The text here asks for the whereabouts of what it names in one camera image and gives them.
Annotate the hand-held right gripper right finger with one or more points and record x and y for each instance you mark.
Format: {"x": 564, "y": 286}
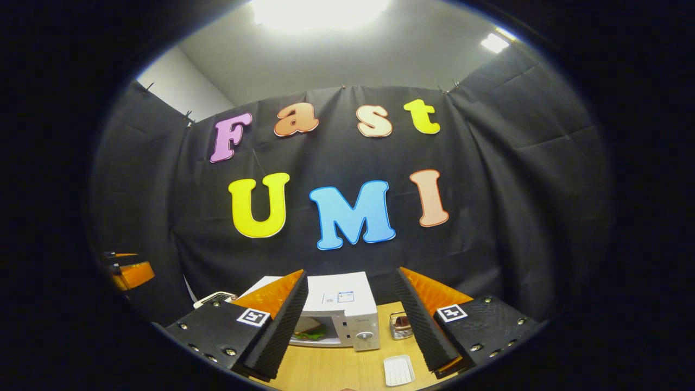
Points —
{"x": 418, "y": 326}

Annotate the small white ribbed tray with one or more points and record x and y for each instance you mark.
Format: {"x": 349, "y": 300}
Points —
{"x": 399, "y": 371}

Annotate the lettuce sandwich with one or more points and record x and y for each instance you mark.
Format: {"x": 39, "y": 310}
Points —
{"x": 310, "y": 328}

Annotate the black backdrop cloth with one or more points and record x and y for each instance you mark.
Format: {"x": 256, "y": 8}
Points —
{"x": 336, "y": 152}

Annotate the white microwave oven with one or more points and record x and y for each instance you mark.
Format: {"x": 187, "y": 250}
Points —
{"x": 342, "y": 309}

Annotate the ceiling light panel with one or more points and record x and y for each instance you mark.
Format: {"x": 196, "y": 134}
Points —
{"x": 495, "y": 42}
{"x": 320, "y": 13}

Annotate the brown wooden utensil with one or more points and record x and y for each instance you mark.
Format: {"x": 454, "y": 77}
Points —
{"x": 402, "y": 322}

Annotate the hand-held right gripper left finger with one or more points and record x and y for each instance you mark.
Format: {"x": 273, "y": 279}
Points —
{"x": 282, "y": 323}

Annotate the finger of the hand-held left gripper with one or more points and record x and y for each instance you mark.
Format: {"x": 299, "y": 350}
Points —
{"x": 136, "y": 274}
{"x": 122, "y": 255}

